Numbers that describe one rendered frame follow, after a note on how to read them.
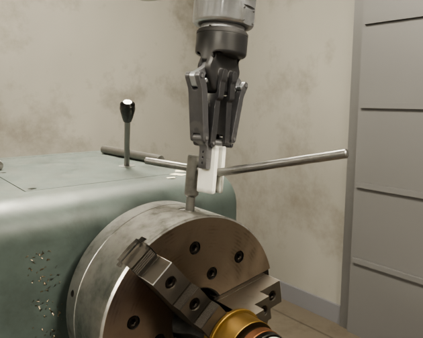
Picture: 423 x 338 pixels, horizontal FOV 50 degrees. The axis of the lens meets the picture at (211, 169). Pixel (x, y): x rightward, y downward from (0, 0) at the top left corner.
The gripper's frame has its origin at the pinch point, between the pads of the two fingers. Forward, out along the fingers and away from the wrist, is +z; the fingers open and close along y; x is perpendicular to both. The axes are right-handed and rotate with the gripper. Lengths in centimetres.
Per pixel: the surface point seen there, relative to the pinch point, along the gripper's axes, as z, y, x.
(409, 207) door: 28, 197, 10
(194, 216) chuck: 6.9, -3.0, 0.2
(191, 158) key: -1.2, -1.0, 3.1
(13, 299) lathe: 21.1, -18.4, 20.5
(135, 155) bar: 2.5, 24.4, 40.0
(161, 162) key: 0.1, -0.6, 9.4
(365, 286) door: 79, 208, 30
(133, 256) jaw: 12.1, -11.3, 3.9
